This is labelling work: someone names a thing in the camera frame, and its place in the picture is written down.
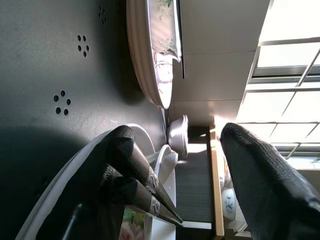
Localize small white ceramic bowl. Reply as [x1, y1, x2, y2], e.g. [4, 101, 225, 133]
[153, 144, 179, 185]

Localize pink floral plate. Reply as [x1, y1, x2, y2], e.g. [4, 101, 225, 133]
[119, 207, 146, 240]

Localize light wooden board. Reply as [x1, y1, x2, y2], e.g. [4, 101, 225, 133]
[209, 124, 225, 237]

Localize black perforated metal panel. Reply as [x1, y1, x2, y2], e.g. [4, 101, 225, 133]
[0, 0, 168, 240]

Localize white window frame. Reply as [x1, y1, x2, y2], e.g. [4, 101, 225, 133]
[236, 37, 320, 161]

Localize white ceramic plate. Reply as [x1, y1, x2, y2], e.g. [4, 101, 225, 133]
[14, 122, 157, 240]

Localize white oval floral dish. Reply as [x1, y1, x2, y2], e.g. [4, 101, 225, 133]
[126, 0, 185, 110]

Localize dark grey ribbed mat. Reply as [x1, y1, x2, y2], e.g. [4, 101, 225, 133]
[174, 126, 213, 223]

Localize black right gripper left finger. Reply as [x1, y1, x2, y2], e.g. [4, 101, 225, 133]
[36, 124, 137, 240]

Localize white plastic dish rack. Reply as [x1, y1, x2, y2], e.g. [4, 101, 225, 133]
[146, 172, 177, 240]

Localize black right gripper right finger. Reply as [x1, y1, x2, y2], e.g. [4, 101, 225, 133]
[219, 122, 320, 240]

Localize white cup blue flowers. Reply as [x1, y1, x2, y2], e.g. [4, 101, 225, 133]
[221, 187, 237, 221]

